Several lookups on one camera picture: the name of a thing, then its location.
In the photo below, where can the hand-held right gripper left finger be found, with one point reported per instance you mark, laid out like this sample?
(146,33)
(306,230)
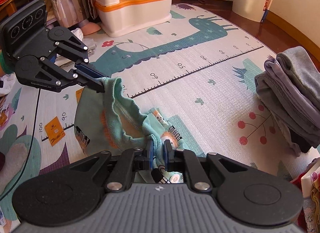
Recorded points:
(150,155)

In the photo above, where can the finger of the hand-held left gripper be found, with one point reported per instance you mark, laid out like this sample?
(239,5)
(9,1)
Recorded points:
(92,84)
(87,69)

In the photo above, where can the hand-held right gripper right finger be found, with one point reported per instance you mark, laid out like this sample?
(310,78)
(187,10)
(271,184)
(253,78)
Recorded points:
(167,156)

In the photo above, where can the teal lion print sweatshirt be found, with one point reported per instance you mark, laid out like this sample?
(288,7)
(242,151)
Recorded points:
(112,122)

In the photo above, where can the white quilted folded clothes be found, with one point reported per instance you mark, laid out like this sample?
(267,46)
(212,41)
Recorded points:
(78,33)

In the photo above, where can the stack of grey folded clothes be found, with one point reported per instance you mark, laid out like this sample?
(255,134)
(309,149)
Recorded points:
(287,92)

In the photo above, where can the stack of colourful folded clothes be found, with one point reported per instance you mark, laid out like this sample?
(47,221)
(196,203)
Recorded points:
(311,185)

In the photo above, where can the wooden chair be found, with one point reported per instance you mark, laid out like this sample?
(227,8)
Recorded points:
(12,6)

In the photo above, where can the pink round base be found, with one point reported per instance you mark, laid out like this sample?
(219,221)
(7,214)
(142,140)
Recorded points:
(91,28)

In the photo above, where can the white lace cloth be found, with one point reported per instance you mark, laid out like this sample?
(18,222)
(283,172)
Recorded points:
(6,85)

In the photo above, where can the white potty with orange trim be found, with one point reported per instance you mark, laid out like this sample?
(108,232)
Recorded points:
(140,15)

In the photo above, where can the scattered small cards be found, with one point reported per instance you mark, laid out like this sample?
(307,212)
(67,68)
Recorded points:
(3,112)

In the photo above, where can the animal print play mat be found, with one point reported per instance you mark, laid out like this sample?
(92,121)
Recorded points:
(200,77)

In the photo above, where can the person's grey socked foot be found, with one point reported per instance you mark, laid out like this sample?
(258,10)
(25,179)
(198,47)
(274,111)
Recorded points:
(13,165)

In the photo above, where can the person's maroon trouser leg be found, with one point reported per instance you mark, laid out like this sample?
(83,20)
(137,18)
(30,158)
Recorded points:
(2,161)

